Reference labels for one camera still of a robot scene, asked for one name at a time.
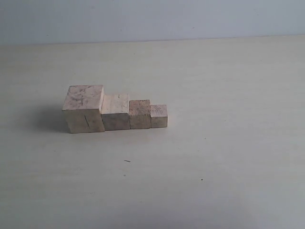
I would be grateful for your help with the smallest wooden cube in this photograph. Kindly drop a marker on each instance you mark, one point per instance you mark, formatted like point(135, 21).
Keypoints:
point(159, 116)

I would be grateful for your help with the second largest wooden cube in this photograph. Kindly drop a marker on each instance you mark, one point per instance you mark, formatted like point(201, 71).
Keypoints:
point(115, 112)

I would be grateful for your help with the third largest wooden cube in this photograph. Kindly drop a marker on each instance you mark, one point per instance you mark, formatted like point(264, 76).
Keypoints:
point(140, 114)

